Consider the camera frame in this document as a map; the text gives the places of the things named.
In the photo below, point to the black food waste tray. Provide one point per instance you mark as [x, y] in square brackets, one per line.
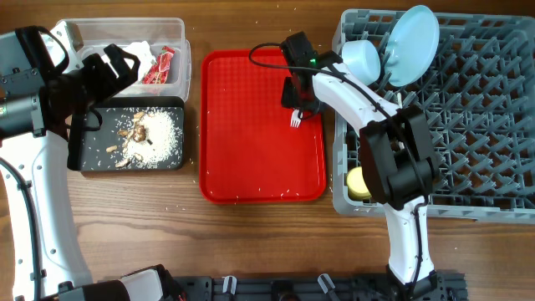
[87, 148]

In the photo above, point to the grey dishwasher rack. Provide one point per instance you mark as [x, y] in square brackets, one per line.
[478, 98]

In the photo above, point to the white plastic spoon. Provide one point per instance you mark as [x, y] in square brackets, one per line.
[399, 100]

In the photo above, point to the white plastic fork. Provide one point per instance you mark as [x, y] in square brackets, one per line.
[295, 119]

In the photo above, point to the clear plastic waste bin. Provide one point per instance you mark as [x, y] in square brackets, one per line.
[97, 33]

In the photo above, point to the light blue rice bowl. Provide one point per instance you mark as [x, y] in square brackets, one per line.
[363, 60]

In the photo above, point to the light blue plate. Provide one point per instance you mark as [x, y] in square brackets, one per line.
[412, 46]

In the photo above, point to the red serving tray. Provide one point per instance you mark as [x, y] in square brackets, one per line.
[249, 151]

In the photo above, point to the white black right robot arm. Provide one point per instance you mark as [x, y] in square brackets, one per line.
[397, 157]

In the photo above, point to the rice and food scraps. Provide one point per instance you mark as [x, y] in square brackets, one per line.
[147, 138]

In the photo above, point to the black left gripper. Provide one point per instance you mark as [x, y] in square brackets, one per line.
[109, 84]

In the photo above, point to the white crumpled tissue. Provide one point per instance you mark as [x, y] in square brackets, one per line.
[142, 51]

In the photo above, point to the red snack wrapper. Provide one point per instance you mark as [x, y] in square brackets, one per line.
[159, 71]

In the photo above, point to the yellow plastic cup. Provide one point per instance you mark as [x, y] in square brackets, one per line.
[357, 188]

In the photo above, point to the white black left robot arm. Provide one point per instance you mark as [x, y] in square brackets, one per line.
[49, 263]

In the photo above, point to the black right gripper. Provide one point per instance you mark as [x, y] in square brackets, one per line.
[298, 99]

